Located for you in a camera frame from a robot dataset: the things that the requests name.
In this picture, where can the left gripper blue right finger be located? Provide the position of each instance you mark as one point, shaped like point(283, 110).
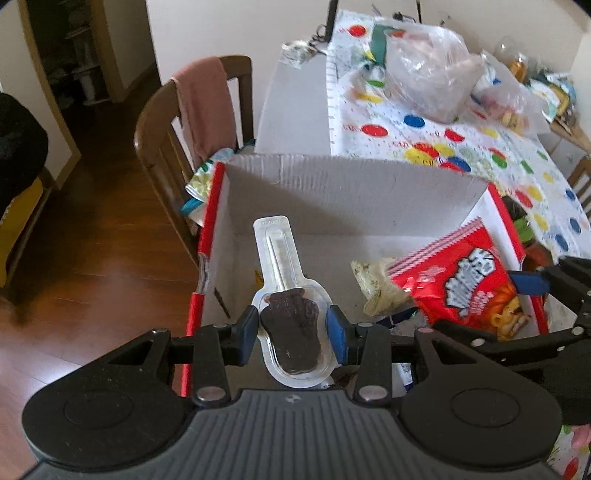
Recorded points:
point(369, 349)

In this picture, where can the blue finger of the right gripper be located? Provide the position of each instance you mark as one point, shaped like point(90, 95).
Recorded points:
point(532, 284)
point(468, 336)

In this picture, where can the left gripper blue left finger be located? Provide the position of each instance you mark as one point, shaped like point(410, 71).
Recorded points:
point(216, 347)

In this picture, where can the chocolate lollipop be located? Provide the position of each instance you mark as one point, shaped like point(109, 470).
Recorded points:
point(292, 309)

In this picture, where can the cream snack bag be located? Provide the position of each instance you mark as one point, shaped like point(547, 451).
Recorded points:
point(383, 296)

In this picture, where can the red snack bag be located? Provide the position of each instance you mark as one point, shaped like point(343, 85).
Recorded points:
point(460, 278)

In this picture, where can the orange brown snack packet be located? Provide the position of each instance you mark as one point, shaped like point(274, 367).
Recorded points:
point(537, 256)

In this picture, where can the green snack packet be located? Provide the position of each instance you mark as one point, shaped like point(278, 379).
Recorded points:
point(524, 230)

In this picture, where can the black snack packet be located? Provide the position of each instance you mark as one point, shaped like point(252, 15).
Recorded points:
point(515, 210)

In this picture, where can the white blue candy packet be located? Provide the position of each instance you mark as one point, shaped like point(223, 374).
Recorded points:
point(404, 323)

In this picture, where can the wooden slatted chair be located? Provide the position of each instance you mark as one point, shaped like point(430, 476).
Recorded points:
point(580, 181)

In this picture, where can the red and white cardboard box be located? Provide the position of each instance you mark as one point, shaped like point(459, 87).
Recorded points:
point(339, 210)

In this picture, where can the white wooden sideboard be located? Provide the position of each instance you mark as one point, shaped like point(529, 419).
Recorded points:
point(566, 148)

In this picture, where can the pile of packets on sideboard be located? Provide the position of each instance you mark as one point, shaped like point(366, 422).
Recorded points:
point(558, 91)

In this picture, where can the clear bag with biscuits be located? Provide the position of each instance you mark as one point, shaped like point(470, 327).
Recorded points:
point(509, 102)

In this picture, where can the polka dot tablecloth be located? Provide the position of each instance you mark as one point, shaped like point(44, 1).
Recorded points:
point(366, 122)

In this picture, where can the amber glass jar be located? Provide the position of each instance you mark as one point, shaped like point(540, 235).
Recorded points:
point(518, 66)

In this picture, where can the large clear plastic bag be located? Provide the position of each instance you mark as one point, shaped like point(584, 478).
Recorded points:
point(430, 69)

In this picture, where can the wooden chair with pink cloth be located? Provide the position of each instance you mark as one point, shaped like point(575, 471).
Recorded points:
point(164, 155)

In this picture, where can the pink cloth on chair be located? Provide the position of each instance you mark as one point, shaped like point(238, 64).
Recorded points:
point(207, 118)

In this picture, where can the black backpack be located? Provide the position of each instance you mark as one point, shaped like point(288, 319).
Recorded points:
point(23, 149)

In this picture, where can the dark wooden bookshelf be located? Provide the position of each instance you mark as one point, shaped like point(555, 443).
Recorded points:
point(89, 57)

